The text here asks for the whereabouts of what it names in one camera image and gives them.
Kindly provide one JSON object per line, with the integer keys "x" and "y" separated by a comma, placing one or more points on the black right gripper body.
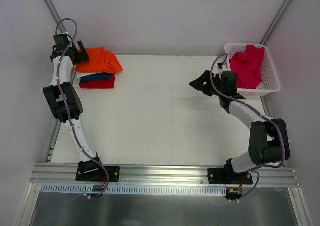
{"x": 211, "y": 84}

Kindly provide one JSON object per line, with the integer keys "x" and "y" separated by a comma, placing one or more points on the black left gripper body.
{"x": 78, "y": 54}

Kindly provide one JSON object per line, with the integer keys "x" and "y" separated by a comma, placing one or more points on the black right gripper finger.
{"x": 209, "y": 90}
{"x": 203, "y": 79}

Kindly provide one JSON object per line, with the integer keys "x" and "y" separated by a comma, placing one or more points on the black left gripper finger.
{"x": 82, "y": 55}
{"x": 75, "y": 55}

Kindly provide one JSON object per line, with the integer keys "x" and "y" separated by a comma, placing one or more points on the orange t-shirt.
{"x": 100, "y": 60}

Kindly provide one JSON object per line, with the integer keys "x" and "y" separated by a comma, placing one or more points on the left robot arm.
{"x": 66, "y": 105}

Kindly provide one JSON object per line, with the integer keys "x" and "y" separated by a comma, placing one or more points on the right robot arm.
{"x": 268, "y": 140}

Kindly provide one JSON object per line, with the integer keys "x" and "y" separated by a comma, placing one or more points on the white folded t-shirt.
{"x": 79, "y": 74}

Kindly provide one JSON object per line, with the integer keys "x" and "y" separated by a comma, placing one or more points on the magenta crumpled t-shirt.
{"x": 248, "y": 65}

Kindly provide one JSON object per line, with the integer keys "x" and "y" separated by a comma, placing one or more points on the blue folded t-shirt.
{"x": 98, "y": 76}

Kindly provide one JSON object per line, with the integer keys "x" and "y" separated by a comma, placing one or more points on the red folded t-shirt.
{"x": 99, "y": 84}

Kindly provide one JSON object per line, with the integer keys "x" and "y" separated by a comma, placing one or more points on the white plastic basket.
{"x": 270, "y": 80}

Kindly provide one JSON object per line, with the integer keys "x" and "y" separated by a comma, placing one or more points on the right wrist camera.
{"x": 222, "y": 67}

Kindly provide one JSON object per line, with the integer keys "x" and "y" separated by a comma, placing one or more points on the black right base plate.
{"x": 222, "y": 176}

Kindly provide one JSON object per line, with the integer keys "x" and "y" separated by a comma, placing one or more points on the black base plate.
{"x": 112, "y": 173}
{"x": 222, "y": 176}

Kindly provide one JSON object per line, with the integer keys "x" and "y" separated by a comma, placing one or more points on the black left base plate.
{"x": 112, "y": 173}

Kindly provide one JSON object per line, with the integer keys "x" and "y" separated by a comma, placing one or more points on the aluminium mounting rail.
{"x": 161, "y": 175}

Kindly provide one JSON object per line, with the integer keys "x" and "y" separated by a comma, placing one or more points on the white slotted cable duct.
{"x": 127, "y": 189}

